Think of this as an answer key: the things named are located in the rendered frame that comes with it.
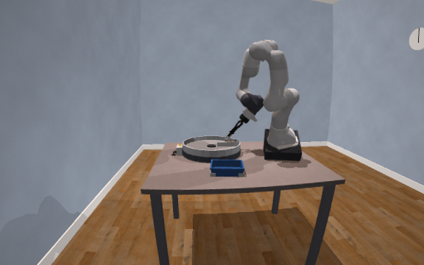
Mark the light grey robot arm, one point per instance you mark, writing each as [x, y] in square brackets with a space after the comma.
[278, 100]

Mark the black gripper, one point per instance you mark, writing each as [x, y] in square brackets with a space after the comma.
[239, 123]

